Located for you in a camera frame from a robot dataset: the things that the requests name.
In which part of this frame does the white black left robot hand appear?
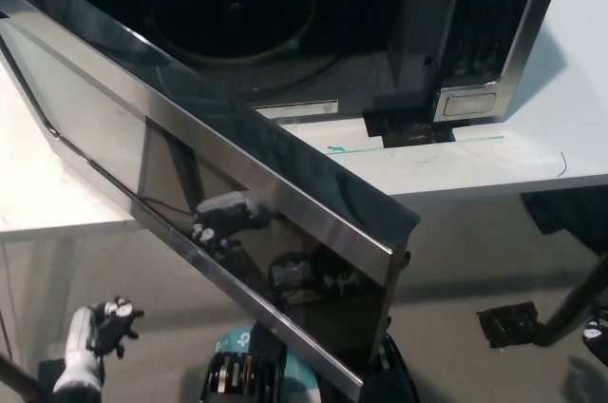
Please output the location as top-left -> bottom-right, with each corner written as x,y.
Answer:
64,296 -> 145,367

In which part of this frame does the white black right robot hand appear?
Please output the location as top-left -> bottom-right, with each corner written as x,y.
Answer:
579,317 -> 608,355

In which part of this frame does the glossy black microwave door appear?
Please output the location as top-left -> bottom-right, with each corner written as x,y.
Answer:
0,0 -> 423,391

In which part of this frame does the black tubular desk leg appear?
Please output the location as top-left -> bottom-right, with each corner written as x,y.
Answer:
543,248 -> 608,348

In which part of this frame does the black teal robot torso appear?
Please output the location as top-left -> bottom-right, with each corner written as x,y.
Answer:
202,320 -> 420,403

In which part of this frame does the glass microwave turntable plate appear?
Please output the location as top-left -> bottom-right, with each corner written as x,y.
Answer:
147,0 -> 318,67

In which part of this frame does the black silver microwave oven body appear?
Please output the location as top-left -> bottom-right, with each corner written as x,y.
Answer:
28,0 -> 572,144

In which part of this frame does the black floor patch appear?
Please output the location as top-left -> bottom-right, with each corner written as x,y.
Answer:
476,301 -> 543,351

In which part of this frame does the teal tape line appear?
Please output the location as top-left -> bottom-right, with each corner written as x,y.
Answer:
326,134 -> 505,156

